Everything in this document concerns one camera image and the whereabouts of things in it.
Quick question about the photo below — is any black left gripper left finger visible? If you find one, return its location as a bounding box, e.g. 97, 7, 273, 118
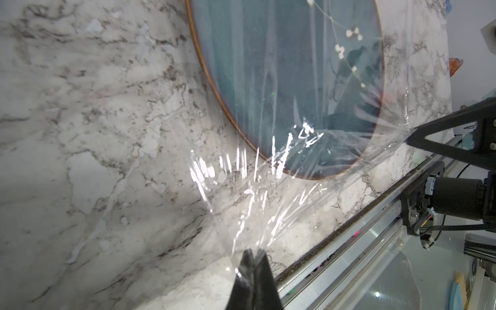
226, 249, 254, 310

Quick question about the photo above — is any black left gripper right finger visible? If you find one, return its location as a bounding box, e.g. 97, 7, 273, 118
254, 250, 284, 310

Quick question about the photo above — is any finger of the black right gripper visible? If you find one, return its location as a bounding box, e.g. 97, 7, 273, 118
406, 96, 496, 171

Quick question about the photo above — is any clear plastic wrap sheet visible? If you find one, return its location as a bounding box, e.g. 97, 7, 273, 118
186, 1, 413, 264

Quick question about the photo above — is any dark teal round plate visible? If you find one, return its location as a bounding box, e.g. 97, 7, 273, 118
187, 1, 385, 180

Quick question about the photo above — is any aluminium front rail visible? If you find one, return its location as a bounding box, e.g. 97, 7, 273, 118
276, 147, 490, 309

